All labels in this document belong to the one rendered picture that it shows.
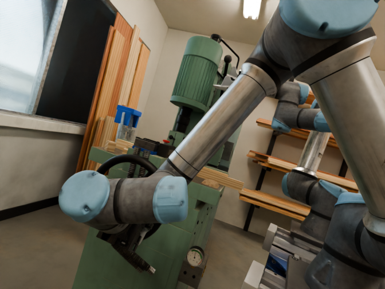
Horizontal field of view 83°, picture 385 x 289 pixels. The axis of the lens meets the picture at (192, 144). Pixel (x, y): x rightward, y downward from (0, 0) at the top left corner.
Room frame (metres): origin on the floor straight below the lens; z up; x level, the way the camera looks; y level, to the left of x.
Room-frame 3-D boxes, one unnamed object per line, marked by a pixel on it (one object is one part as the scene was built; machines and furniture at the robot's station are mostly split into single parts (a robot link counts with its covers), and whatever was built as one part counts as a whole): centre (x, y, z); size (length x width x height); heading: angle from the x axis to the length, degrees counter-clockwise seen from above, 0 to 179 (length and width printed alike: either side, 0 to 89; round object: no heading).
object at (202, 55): (1.04, 0.07, 1.35); 0.18 x 0.18 x 0.31
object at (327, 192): (0.93, -0.63, 0.98); 0.13 x 0.12 x 0.14; 37
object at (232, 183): (1.03, 0.02, 0.92); 0.60 x 0.02 x 0.04; 76
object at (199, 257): (0.78, -0.13, 0.65); 0.06 x 0.04 x 0.08; 76
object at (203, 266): (0.84, -0.14, 0.58); 0.12 x 0.08 x 0.08; 166
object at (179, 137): (1.06, 0.07, 1.03); 0.14 x 0.07 x 0.09; 166
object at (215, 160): (1.19, -0.12, 1.02); 0.09 x 0.07 x 0.12; 76
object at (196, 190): (0.95, 0.12, 0.87); 0.61 x 0.30 x 0.06; 76
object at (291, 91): (0.85, -0.31, 1.34); 0.11 x 0.08 x 0.09; 76
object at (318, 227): (0.93, -0.63, 0.87); 0.15 x 0.15 x 0.10
